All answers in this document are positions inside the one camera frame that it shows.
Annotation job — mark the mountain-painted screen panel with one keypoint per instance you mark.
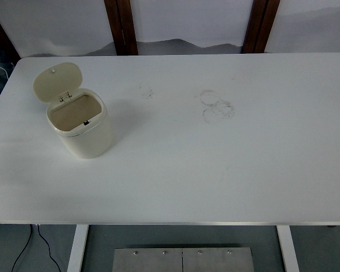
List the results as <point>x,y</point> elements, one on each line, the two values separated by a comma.
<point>311,25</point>
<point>54,25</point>
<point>190,22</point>

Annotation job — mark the white table leg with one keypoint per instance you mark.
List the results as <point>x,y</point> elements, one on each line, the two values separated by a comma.
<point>287,249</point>
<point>77,249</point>

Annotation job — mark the dark brown wooden frame post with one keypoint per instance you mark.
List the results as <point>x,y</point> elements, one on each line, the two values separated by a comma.
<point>122,28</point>
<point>260,25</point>
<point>3,37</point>

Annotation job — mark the grey metal plate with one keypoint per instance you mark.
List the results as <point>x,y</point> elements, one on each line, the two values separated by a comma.
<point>147,262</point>
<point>218,262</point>

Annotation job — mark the cream lidded trash bin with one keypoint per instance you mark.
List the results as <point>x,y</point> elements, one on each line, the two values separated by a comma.
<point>85,141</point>

